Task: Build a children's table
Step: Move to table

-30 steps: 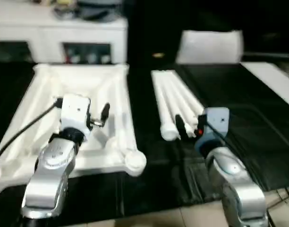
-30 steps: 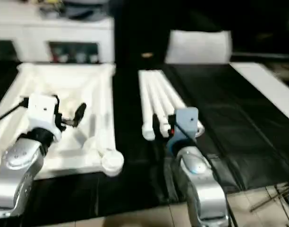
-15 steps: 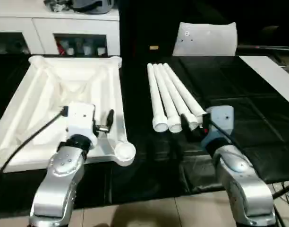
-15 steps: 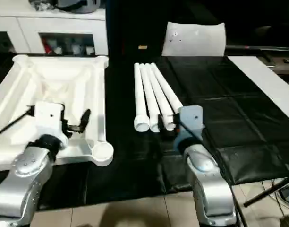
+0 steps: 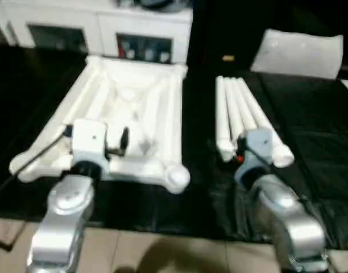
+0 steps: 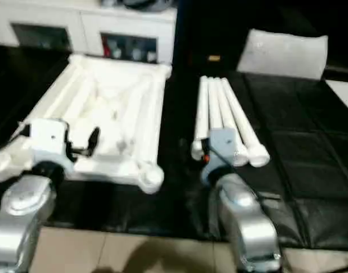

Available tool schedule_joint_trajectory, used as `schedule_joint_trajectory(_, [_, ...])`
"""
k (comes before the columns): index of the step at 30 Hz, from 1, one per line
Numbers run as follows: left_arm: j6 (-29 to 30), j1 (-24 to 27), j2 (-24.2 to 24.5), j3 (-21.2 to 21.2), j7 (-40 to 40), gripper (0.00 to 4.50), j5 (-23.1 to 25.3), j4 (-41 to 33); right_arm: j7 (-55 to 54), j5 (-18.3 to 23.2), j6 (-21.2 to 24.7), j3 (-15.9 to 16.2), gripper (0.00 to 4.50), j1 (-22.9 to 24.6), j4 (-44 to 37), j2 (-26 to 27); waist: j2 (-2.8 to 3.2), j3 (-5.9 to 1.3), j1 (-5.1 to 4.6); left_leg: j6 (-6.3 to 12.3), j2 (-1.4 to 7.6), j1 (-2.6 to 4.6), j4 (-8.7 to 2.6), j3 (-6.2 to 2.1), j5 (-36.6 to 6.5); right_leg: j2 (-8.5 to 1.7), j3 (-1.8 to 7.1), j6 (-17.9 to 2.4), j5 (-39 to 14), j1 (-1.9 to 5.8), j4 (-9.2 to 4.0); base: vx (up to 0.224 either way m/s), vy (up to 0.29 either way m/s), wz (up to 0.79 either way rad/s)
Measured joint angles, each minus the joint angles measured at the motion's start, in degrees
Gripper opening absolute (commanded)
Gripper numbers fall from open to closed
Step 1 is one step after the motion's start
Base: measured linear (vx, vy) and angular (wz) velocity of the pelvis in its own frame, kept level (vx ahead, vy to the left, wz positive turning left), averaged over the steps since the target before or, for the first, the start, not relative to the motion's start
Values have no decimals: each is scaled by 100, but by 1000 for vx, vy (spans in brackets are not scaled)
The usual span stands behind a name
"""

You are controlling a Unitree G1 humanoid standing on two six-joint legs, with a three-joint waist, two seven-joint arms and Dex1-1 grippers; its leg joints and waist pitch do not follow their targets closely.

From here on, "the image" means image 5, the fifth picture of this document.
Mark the white plastic table leg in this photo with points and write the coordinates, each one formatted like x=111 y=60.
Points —
x=221 y=113
x=244 y=105
x=255 y=105
x=234 y=105

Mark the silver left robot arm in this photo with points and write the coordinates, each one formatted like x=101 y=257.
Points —
x=63 y=213

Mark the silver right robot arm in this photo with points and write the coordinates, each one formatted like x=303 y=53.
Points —
x=290 y=204

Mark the black padded work mat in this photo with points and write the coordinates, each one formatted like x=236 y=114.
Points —
x=304 y=113

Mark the small white jar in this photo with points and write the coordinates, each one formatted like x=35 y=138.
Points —
x=130 y=54
x=163 y=57

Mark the white jar with blue print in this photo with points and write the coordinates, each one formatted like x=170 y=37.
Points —
x=149 y=54

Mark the small gold label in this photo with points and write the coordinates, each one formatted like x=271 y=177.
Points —
x=228 y=58

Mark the red bottle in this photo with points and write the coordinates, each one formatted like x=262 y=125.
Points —
x=122 y=48

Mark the white cabinet with glass doors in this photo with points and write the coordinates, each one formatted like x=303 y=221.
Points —
x=100 y=28

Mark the grey black helmet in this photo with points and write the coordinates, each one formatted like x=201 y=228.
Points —
x=157 y=4

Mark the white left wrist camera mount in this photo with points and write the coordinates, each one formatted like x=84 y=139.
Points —
x=88 y=142

